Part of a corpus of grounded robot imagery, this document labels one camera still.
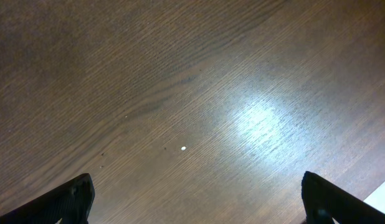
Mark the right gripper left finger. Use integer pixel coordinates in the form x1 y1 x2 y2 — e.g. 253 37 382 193
0 173 95 224

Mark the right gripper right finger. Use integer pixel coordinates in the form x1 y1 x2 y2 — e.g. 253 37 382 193
301 171 385 224

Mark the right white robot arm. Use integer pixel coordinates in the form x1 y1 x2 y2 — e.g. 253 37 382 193
0 171 385 224

